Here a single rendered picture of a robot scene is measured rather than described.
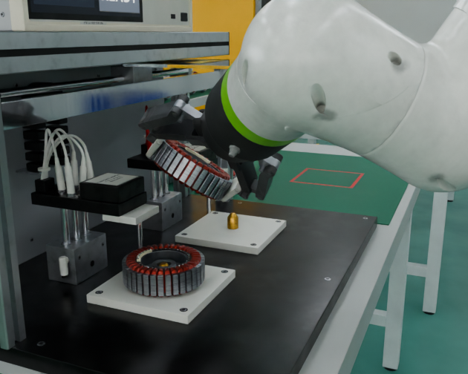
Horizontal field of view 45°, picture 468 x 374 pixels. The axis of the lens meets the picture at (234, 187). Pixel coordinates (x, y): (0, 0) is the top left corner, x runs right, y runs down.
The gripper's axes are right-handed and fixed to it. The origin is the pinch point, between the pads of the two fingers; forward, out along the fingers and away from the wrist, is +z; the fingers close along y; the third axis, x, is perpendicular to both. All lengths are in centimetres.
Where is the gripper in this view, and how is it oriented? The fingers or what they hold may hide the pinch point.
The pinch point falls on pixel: (193, 167)
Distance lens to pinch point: 76.6
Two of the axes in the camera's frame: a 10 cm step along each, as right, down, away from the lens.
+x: -4.3, 8.3, -3.5
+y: -8.4, -5.1, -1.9
